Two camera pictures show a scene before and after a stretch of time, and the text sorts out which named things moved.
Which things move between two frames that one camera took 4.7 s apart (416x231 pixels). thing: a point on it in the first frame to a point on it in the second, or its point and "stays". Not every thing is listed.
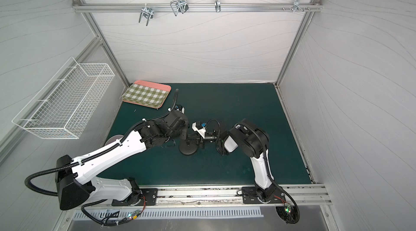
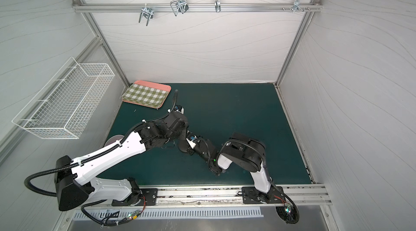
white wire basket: x=61 y=107 stays
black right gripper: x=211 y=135 to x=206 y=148
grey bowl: x=114 y=138 stays
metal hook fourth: x=296 y=6 stays
